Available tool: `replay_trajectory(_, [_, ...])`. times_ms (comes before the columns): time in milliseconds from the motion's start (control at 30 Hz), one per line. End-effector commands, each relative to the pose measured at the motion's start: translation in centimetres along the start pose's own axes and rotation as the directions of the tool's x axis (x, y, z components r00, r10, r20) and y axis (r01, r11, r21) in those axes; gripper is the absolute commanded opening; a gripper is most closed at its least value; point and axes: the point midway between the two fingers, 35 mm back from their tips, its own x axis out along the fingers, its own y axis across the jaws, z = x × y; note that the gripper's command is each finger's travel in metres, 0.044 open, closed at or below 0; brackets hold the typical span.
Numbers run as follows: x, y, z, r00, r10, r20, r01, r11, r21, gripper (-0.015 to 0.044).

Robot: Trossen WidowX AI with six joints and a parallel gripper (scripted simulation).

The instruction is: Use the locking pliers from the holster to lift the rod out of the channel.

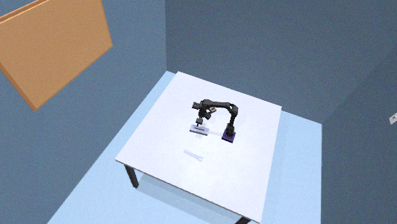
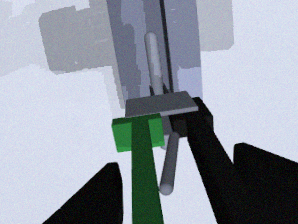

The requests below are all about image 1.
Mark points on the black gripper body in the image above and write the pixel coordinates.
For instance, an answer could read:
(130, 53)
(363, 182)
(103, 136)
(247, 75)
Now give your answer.
(200, 120)

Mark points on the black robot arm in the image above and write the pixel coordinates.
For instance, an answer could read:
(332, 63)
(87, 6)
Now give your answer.
(206, 104)

